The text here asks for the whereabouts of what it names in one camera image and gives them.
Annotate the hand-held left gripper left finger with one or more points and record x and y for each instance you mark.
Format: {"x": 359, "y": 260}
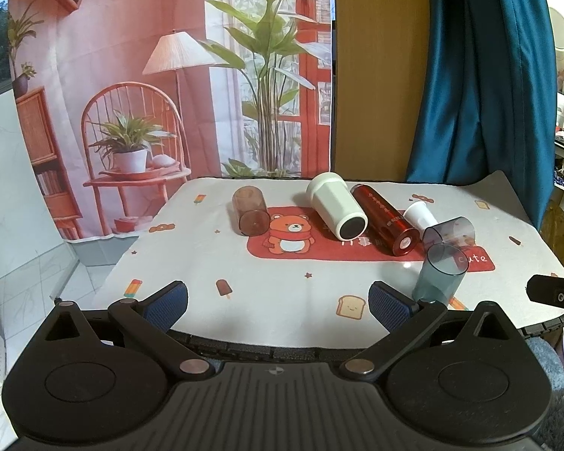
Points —
{"x": 167, "y": 307}

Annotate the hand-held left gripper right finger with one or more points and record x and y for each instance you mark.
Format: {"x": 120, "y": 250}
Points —
{"x": 391, "y": 308}

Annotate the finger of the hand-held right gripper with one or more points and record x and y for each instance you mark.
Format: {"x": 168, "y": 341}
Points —
{"x": 547, "y": 290}

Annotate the teal translucent cup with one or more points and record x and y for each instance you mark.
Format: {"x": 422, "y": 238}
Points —
{"x": 439, "y": 282}

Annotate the red cylindrical cup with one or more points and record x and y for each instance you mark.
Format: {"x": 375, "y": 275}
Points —
{"x": 385, "y": 218}

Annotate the small white cup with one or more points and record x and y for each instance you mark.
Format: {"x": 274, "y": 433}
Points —
{"x": 420, "y": 216}

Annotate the grey translucent cup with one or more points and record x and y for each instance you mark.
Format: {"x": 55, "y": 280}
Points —
{"x": 451, "y": 231}

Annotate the white and green tumbler cup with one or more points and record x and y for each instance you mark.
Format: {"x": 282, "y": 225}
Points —
{"x": 336, "y": 204}

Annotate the brown translucent cup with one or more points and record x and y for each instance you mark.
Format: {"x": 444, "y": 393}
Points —
{"x": 250, "y": 211}

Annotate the grey fuzzy cloth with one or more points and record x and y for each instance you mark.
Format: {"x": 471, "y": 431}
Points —
{"x": 552, "y": 385}

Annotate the bear print table mat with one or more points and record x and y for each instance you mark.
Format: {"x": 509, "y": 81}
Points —
{"x": 282, "y": 286}

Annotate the teal curtain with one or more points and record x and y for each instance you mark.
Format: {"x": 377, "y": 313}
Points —
{"x": 484, "y": 84}

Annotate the brown wooden board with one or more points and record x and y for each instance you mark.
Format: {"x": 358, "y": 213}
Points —
{"x": 380, "y": 80}

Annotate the printed room scene backdrop cloth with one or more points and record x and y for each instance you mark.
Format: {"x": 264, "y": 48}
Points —
{"x": 136, "y": 80}

